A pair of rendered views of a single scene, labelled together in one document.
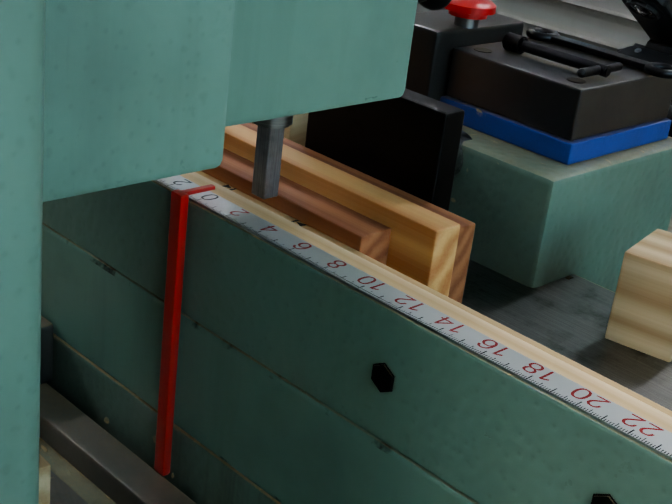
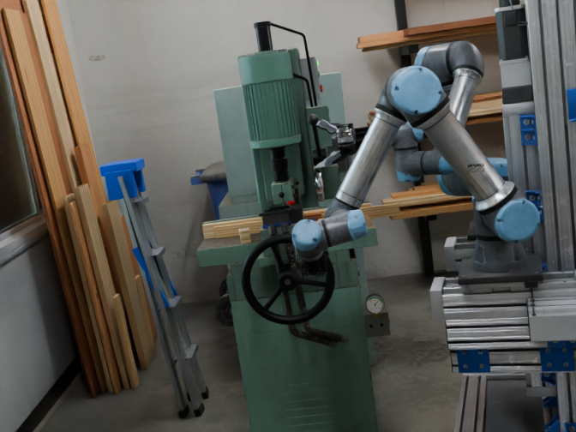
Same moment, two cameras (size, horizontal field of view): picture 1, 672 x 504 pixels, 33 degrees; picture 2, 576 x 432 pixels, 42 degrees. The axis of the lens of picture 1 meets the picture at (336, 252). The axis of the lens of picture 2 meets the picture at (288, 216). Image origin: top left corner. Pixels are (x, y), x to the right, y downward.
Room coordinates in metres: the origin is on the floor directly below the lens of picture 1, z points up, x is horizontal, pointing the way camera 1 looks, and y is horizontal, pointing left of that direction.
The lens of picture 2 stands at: (2.50, -1.57, 1.42)
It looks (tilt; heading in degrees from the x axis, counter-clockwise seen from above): 11 degrees down; 141
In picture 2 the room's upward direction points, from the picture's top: 8 degrees counter-clockwise
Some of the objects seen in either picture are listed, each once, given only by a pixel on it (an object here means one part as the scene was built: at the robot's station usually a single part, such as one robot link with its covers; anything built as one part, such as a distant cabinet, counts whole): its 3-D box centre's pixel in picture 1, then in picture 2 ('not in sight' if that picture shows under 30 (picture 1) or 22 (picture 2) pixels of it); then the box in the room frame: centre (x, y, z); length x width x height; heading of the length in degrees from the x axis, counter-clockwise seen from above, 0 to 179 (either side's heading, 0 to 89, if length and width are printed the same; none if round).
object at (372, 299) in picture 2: not in sight; (375, 305); (0.83, 0.08, 0.65); 0.06 x 0.04 x 0.08; 47
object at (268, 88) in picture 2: not in sight; (270, 100); (0.50, 0.04, 1.35); 0.18 x 0.18 x 0.31
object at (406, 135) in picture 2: not in sight; (405, 133); (0.91, 0.23, 1.19); 0.11 x 0.08 x 0.09; 47
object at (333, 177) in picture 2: not in sight; (327, 182); (0.47, 0.28, 1.02); 0.09 x 0.07 x 0.12; 47
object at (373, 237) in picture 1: (245, 213); not in sight; (0.53, 0.05, 0.92); 0.18 x 0.02 x 0.05; 47
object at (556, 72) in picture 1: (527, 71); (283, 214); (0.64, -0.09, 0.99); 0.13 x 0.11 x 0.06; 47
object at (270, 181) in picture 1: (269, 143); not in sight; (0.50, 0.04, 0.97); 0.01 x 0.01 x 0.05; 47
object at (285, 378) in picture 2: not in sight; (309, 361); (0.41, 0.12, 0.36); 0.58 x 0.45 x 0.71; 137
